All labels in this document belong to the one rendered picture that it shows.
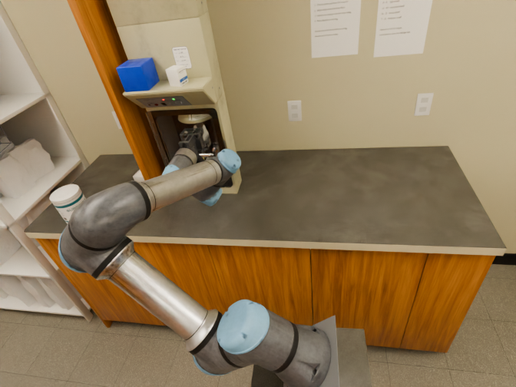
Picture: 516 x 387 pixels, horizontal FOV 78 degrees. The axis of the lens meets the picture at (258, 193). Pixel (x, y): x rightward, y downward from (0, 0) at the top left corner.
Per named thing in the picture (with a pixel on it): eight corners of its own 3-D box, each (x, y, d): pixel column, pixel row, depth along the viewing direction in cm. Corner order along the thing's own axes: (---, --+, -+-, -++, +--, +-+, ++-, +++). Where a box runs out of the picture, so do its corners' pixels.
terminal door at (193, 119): (174, 186, 158) (147, 110, 134) (233, 186, 151) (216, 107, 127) (174, 186, 158) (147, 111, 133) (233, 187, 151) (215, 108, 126)
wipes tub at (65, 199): (75, 206, 164) (61, 183, 155) (97, 206, 161) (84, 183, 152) (59, 224, 154) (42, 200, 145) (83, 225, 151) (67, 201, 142)
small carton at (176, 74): (177, 81, 121) (173, 64, 117) (188, 81, 119) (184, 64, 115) (170, 86, 117) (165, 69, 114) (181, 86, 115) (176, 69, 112)
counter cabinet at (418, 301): (149, 251, 264) (103, 160, 209) (415, 262, 222) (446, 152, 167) (107, 327, 213) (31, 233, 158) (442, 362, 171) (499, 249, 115)
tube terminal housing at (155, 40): (192, 166, 181) (145, 13, 133) (247, 165, 174) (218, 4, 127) (176, 193, 162) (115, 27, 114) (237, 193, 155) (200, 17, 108)
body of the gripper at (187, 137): (203, 126, 115) (193, 143, 106) (209, 147, 121) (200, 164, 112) (184, 127, 117) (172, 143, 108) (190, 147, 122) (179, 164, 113)
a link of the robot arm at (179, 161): (177, 198, 102) (154, 183, 100) (188, 177, 110) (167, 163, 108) (189, 183, 98) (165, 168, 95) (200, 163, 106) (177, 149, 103)
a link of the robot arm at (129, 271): (251, 378, 73) (54, 223, 65) (217, 388, 82) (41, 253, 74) (267, 332, 82) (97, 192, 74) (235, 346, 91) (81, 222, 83)
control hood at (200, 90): (143, 106, 133) (135, 82, 127) (217, 101, 126) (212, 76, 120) (131, 118, 124) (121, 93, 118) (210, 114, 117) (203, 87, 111)
